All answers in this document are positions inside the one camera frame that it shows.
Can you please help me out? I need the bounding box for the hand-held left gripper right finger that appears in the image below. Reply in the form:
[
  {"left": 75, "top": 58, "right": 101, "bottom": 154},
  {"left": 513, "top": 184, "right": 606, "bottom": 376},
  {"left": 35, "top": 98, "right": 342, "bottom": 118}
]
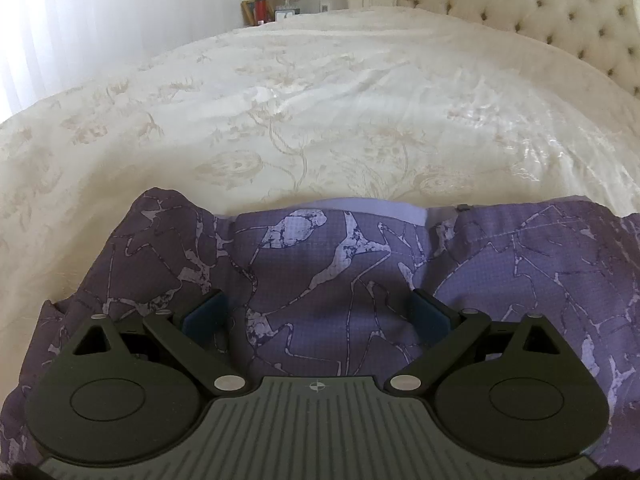
[{"left": 384, "top": 289, "right": 569, "bottom": 395}]

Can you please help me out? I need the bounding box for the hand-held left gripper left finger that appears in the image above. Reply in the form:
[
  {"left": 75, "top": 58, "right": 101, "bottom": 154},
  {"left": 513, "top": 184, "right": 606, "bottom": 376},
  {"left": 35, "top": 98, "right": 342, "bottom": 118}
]
[{"left": 70, "top": 289, "right": 248, "bottom": 395}]

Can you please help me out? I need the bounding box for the purple patterned shirt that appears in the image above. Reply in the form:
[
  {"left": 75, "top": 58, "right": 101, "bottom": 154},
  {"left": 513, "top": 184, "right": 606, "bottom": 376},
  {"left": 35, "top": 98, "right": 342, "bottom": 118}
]
[{"left": 0, "top": 187, "right": 640, "bottom": 480}]

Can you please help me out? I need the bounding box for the cream floral bedspread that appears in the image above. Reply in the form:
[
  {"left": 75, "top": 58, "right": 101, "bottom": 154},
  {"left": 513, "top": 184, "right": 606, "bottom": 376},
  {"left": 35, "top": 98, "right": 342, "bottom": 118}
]
[{"left": 0, "top": 6, "right": 640, "bottom": 378}]

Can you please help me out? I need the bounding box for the white sheer curtain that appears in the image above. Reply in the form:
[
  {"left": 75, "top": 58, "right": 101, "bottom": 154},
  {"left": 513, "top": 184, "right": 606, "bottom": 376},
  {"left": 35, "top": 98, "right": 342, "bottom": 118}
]
[{"left": 0, "top": 0, "right": 267, "bottom": 123}]

